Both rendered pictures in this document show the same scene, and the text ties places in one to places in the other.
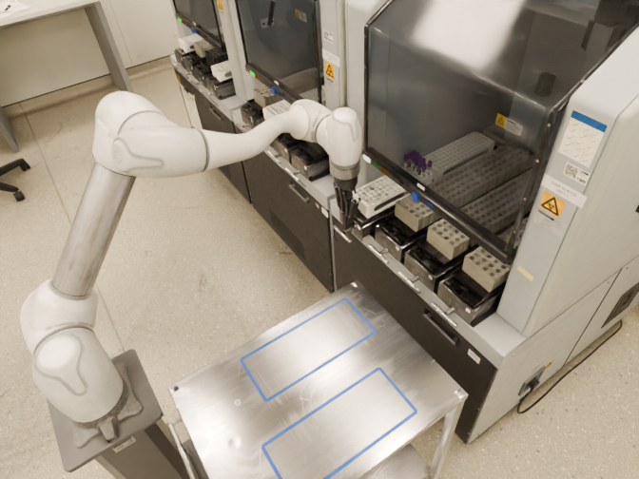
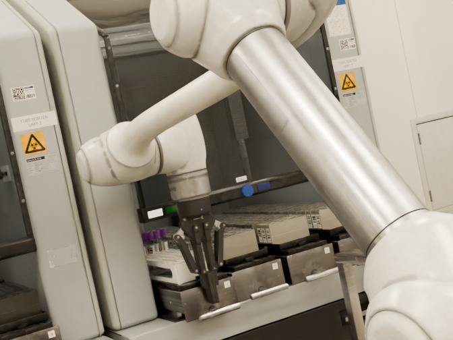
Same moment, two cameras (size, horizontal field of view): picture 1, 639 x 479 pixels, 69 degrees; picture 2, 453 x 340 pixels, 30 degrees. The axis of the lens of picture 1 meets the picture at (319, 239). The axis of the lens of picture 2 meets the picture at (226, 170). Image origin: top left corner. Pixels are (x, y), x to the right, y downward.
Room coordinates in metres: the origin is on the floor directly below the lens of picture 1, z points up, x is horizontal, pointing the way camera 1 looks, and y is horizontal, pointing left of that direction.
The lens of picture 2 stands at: (0.98, 1.76, 1.15)
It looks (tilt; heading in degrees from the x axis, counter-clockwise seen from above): 3 degrees down; 273
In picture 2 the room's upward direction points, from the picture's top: 12 degrees counter-clockwise
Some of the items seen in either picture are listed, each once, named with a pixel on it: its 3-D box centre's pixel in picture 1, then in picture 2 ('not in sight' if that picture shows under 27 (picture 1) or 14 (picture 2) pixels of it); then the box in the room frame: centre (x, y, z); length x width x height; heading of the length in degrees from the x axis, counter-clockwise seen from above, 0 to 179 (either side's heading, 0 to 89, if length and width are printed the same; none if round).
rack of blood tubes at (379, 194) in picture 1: (392, 189); (171, 267); (1.27, -0.27, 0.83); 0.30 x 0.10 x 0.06; 120
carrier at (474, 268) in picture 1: (479, 273); (336, 217); (0.84, -0.45, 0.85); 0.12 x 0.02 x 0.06; 29
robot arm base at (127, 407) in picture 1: (100, 405); not in sight; (0.61, 0.63, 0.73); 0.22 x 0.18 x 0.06; 30
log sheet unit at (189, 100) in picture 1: (190, 111); not in sight; (2.71, 0.74, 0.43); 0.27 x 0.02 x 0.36; 30
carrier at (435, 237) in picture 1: (441, 242); (287, 231); (0.98, -0.38, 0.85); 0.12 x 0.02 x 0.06; 29
